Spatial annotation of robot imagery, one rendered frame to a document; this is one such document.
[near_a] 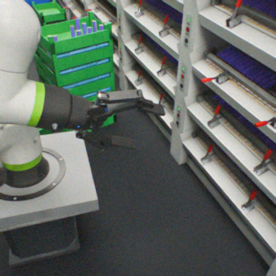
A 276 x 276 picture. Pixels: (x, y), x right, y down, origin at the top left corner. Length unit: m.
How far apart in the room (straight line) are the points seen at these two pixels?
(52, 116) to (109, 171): 0.91
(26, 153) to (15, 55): 0.46
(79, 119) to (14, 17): 0.23
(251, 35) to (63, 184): 0.72
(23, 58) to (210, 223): 1.01
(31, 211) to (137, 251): 0.46
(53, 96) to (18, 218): 0.47
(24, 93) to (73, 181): 0.48
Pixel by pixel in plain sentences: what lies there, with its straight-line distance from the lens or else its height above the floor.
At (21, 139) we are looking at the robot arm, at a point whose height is 0.51.
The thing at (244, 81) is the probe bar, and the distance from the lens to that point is 1.11.
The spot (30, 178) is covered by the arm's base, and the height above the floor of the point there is 0.36.
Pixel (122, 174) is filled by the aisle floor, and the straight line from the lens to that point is 1.51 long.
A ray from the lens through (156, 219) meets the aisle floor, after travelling 1.35.
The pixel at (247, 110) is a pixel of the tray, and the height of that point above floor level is 0.53.
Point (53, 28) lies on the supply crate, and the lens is 1.66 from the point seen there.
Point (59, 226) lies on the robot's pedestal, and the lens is 1.17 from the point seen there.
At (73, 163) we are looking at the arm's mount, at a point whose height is 0.33.
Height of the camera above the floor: 1.09
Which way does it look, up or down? 40 degrees down
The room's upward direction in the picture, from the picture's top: straight up
